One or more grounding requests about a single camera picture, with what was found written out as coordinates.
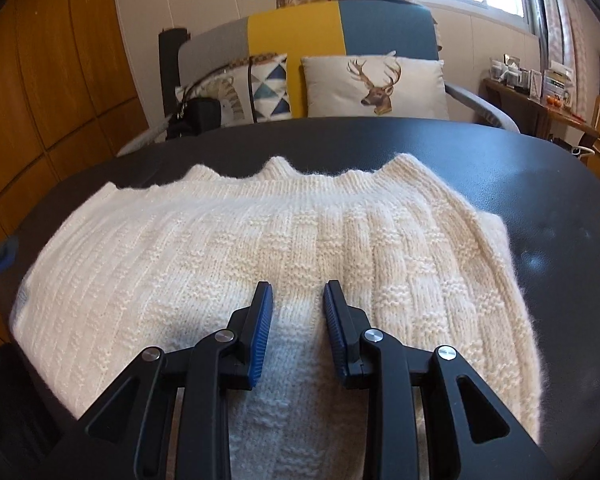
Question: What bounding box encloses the white knitted sweater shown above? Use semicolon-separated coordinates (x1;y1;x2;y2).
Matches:
9;154;543;479

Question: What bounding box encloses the black handbag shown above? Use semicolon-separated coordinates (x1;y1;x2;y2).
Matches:
165;54;276;141

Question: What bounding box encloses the deer print pillow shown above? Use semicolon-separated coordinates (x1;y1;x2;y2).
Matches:
302;55;449;120

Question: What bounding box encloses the wooden side table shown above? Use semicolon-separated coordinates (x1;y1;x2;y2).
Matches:
480;78;600;148

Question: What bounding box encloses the geometric triangle pillow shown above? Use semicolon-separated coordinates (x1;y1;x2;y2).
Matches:
174;52;294;129

